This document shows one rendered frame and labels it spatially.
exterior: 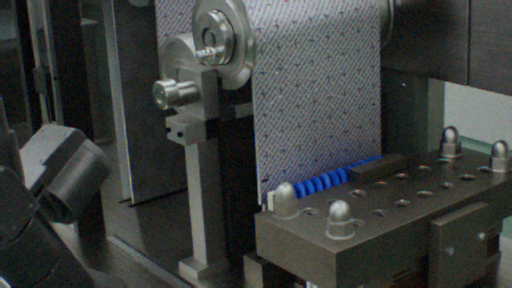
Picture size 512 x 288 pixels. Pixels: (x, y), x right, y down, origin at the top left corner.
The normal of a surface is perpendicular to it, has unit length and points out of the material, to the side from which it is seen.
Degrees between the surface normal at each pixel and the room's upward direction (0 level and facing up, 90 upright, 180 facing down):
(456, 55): 90
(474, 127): 90
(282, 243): 90
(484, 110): 90
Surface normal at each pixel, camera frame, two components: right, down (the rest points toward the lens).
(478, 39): -0.80, 0.23
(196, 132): 0.61, 0.22
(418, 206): -0.05, -0.95
